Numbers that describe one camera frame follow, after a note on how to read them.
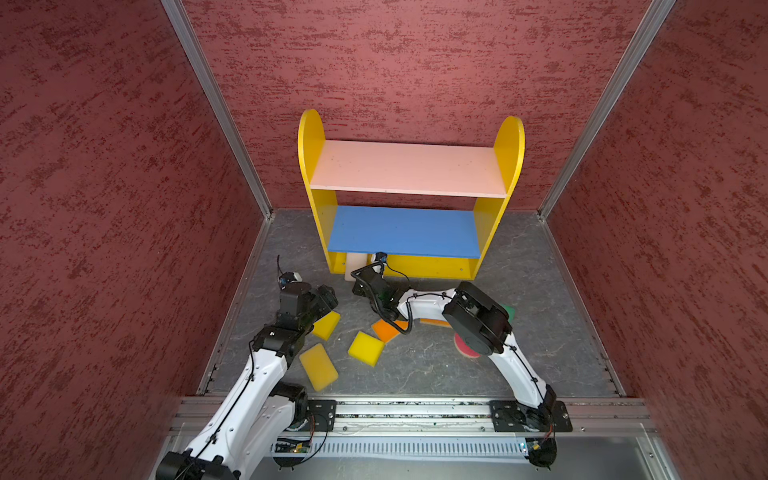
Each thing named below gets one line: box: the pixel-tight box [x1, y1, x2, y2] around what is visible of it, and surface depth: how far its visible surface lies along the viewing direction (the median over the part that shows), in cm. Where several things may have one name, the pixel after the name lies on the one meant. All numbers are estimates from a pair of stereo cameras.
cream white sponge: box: [345, 252, 368, 282], surface depth 100 cm
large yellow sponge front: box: [299, 343, 339, 392], surface depth 83 cm
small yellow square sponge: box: [348, 331, 385, 368], surface depth 86 cm
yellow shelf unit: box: [298, 109, 525, 281], surface depth 79 cm
